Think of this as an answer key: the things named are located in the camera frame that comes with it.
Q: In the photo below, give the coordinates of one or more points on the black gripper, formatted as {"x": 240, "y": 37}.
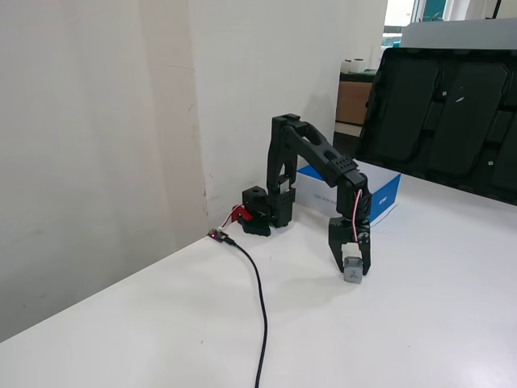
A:
{"x": 338, "y": 231}

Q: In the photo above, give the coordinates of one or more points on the gray cube block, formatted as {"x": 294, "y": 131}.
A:
{"x": 353, "y": 271}

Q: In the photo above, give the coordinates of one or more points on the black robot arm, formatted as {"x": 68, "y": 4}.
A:
{"x": 315, "y": 145}

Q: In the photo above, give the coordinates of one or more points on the white and blue box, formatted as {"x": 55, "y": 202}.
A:
{"x": 383, "y": 198}

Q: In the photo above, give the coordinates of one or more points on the brown cardboard box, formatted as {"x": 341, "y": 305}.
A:
{"x": 353, "y": 101}

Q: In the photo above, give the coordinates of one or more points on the red and black table clamp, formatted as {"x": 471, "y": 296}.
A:
{"x": 242, "y": 214}

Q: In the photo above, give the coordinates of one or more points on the small controller board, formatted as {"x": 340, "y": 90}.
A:
{"x": 216, "y": 234}

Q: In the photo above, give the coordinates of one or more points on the black plastic tray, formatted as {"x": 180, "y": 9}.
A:
{"x": 440, "y": 113}

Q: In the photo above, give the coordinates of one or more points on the white cup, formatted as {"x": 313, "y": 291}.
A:
{"x": 347, "y": 66}
{"x": 358, "y": 66}

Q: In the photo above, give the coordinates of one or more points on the gray flat panel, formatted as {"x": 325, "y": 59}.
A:
{"x": 456, "y": 34}

